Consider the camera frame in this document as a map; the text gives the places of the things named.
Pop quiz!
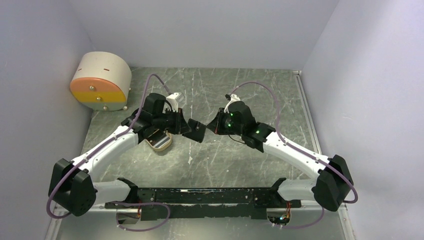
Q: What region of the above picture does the black leather card holder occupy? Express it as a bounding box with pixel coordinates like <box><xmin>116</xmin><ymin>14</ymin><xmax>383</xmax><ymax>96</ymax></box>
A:
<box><xmin>182</xmin><ymin>118</ymin><xmax>207</xmax><ymax>143</ymax></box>

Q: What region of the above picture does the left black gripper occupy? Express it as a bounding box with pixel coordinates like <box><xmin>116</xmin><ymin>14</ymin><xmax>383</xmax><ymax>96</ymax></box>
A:
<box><xmin>153</xmin><ymin>107</ymin><xmax>192</xmax><ymax>135</ymax></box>

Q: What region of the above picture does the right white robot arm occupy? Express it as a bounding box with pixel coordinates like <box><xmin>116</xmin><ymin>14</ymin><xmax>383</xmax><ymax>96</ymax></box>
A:
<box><xmin>206</xmin><ymin>100</ymin><xmax>354</xmax><ymax>212</ymax></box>

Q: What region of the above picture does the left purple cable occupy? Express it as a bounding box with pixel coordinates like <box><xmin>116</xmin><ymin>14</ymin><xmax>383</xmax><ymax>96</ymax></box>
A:
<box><xmin>46</xmin><ymin>73</ymin><xmax>173</xmax><ymax>220</ymax></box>

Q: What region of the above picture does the purple cable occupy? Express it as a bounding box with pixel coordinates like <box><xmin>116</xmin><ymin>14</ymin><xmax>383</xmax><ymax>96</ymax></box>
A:
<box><xmin>46</xmin><ymin>73</ymin><xmax>173</xmax><ymax>220</ymax></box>
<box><xmin>225</xmin><ymin>81</ymin><xmax>359</xmax><ymax>204</ymax></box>

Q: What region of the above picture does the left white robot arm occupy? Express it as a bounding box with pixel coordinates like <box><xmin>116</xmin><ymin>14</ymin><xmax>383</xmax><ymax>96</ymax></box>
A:
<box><xmin>46</xmin><ymin>92</ymin><xmax>187</xmax><ymax>219</ymax></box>

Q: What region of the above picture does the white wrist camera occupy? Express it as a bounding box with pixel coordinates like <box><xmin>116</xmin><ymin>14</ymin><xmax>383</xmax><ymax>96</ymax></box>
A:
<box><xmin>224</xmin><ymin>94</ymin><xmax>241</xmax><ymax>113</ymax></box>
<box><xmin>166</xmin><ymin>92</ymin><xmax>185</xmax><ymax>112</ymax></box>

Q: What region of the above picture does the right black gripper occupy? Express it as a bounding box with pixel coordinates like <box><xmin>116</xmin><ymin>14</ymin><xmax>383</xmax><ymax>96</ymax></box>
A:
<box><xmin>207</xmin><ymin>107</ymin><xmax>245</xmax><ymax>137</ymax></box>

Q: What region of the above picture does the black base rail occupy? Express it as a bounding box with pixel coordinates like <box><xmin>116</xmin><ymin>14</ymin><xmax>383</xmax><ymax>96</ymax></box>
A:
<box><xmin>104</xmin><ymin>187</ymin><xmax>302</xmax><ymax>222</ymax></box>

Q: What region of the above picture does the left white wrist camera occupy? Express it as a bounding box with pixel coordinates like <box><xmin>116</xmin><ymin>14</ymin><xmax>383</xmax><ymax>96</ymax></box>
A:
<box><xmin>166</xmin><ymin>92</ymin><xmax>185</xmax><ymax>112</ymax></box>

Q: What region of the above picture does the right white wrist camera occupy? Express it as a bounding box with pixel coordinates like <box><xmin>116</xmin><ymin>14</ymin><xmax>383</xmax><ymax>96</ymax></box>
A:
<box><xmin>224</xmin><ymin>94</ymin><xmax>241</xmax><ymax>113</ymax></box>

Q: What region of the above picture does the beige wooden card tray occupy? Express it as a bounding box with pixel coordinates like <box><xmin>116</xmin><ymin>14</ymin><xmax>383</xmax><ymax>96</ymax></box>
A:
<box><xmin>145</xmin><ymin>131</ymin><xmax>172</xmax><ymax>152</ymax></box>

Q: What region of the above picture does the round pastel drawer box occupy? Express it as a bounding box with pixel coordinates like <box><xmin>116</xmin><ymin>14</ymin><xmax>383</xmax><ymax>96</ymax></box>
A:
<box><xmin>69</xmin><ymin>51</ymin><xmax>132</xmax><ymax>111</ymax></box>

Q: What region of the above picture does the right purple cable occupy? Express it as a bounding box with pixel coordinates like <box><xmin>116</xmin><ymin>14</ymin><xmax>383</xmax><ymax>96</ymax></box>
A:
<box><xmin>225</xmin><ymin>81</ymin><xmax>359</xmax><ymax>204</ymax></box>

